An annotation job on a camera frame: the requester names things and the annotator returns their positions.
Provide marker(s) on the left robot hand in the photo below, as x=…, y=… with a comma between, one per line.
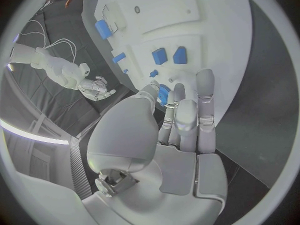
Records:
x=131, y=127

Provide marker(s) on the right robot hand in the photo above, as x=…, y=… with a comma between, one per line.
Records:
x=96, y=90

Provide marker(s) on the blue gear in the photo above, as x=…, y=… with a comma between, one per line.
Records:
x=162, y=95

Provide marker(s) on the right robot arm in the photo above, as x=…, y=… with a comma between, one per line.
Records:
x=50, y=63

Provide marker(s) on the white task board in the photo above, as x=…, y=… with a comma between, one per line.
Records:
x=178, y=31

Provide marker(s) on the small blue peg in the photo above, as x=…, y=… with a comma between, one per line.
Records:
x=125, y=71

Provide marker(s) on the blue cylinder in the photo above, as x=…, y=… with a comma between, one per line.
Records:
x=118, y=58

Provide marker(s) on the blue stepped peg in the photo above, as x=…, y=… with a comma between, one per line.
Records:
x=153, y=73

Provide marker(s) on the blue rectangular block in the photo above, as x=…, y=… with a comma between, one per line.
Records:
x=103, y=29

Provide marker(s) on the blue square block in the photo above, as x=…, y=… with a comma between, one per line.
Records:
x=159, y=56

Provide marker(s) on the glowing light bar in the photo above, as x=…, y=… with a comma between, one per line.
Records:
x=30, y=135

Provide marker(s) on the blue wedge block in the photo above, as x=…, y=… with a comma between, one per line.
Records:
x=180, y=55

